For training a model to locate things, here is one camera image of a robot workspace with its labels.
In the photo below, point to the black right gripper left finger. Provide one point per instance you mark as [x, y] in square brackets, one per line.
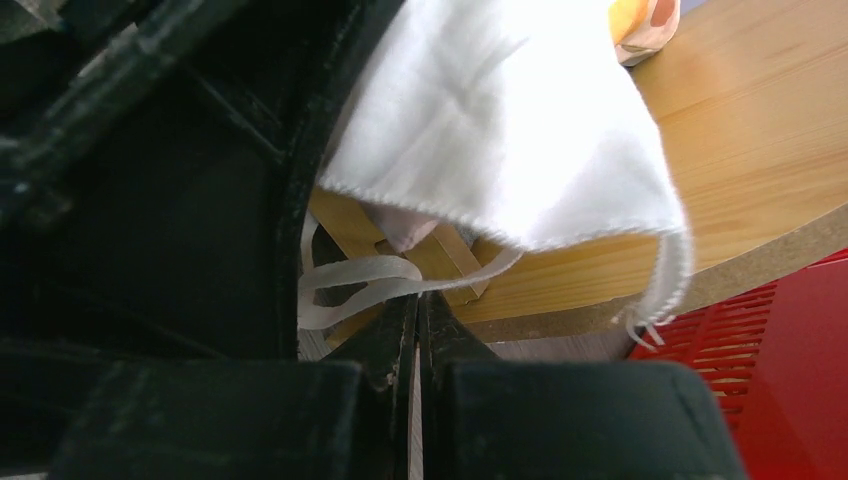
[346, 416]

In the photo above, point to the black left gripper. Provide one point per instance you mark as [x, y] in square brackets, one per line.
[156, 163]

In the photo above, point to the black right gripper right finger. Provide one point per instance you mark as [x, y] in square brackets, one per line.
[488, 418]

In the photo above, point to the large floral cushion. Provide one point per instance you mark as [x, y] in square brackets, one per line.
[511, 119]

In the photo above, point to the wooden pet bed frame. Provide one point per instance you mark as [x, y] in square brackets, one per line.
[750, 99]

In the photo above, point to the red plastic basket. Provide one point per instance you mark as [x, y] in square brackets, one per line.
[776, 359]

